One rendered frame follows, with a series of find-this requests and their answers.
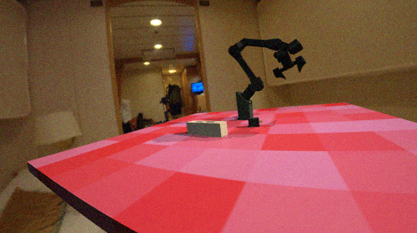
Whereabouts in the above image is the black two-prong charger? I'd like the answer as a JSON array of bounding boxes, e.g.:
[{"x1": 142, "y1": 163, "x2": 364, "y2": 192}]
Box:
[{"x1": 248, "y1": 117, "x2": 262, "y2": 127}]

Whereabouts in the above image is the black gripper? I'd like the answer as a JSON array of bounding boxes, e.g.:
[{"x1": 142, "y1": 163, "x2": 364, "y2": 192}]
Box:
[{"x1": 273, "y1": 56, "x2": 306, "y2": 79}]

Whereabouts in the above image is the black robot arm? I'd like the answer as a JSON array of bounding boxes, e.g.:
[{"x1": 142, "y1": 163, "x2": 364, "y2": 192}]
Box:
[{"x1": 228, "y1": 38, "x2": 303, "y2": 101}]

